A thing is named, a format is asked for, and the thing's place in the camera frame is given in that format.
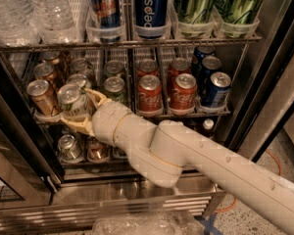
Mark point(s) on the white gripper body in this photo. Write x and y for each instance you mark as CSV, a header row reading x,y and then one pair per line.
x,y
106,120

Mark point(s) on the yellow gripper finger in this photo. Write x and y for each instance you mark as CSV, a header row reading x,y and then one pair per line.
x,y
84,126
97,98

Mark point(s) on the white green 7up can front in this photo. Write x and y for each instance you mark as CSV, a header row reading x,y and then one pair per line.
x,y
74,102

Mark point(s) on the white green 7up can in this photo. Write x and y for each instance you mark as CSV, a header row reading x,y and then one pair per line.
x,y
74,102
80,79
81,65

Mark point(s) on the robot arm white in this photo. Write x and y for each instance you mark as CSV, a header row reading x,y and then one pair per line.
x,y
159,152

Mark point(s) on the bottom shelf white can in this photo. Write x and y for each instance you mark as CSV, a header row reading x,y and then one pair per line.
x,y
69,147

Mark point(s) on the bottom shelf gold can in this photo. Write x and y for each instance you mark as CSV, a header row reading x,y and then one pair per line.
x,y
97,152

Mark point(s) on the white green 7up can middle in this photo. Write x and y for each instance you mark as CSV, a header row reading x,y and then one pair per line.
x,y
80,79

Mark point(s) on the white green 7up can back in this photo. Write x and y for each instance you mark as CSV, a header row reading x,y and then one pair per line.
x,y
81,65

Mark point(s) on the red coca-cola can front left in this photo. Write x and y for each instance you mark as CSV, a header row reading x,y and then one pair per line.
x,y
149,93

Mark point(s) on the red coca-cola can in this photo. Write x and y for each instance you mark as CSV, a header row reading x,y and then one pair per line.
x,y
149,93
147,67
183,91
176,67

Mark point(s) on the red coca-cola can back left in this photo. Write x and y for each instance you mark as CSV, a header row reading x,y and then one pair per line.
x,y
147,67

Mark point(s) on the gold can front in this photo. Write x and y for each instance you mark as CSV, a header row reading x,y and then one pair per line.
x,y
43,95

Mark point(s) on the gold can middle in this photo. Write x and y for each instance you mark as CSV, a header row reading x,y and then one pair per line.
x,y
48,72

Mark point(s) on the stainless fridge cabinet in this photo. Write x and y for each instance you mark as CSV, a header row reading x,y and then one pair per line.
x,y
43,192

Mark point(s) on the gold can back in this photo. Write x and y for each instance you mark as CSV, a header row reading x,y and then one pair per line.
x,y
55,58

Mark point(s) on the red coca-cola can front right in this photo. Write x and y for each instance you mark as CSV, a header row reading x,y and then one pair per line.
x,y
183,91

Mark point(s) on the red coca-cola can back right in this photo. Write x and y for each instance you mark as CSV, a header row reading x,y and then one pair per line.
x,y
176,67

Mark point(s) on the red bull can top shelf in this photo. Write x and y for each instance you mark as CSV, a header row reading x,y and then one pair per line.
x,y
106,18

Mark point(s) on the tall pepsi can top shelf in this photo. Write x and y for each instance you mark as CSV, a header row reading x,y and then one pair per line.
x,y
150,18

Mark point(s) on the blue pepsi can back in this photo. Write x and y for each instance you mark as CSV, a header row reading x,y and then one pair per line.
x,y
200,52

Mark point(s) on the blue pepsi can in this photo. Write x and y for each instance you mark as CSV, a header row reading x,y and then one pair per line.
x,y
209,65
200,52
217,88

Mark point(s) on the blue pepsi can middle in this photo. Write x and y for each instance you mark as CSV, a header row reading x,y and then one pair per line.
x,y
209,65

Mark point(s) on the blue pepsi can front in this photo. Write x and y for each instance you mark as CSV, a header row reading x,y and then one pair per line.
x,y
217,88

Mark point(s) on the green tall can left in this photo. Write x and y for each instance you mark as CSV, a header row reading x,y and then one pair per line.
x,y
193,16

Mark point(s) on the green tall can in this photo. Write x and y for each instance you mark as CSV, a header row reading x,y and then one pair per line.
x,y
236,14
193,16

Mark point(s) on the green tall can right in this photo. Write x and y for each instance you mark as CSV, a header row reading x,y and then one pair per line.
x,y
236,14

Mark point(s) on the fridge door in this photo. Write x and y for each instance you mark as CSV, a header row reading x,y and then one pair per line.
x,y
262,96

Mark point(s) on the water bottle right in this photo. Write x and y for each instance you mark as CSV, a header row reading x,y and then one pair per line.
x,y
55,21

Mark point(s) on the water bottle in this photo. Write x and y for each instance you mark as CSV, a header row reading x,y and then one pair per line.
x,y
55,21
15,29

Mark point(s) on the brown bottle right white cap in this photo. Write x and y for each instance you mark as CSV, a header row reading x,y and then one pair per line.
x,y
207,128

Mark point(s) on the water bottle left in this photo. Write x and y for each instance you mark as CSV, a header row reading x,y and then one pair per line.
x,y
15,29

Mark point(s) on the clear plastic container bottom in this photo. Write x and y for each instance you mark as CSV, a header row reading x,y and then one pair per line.
x,y
150,223

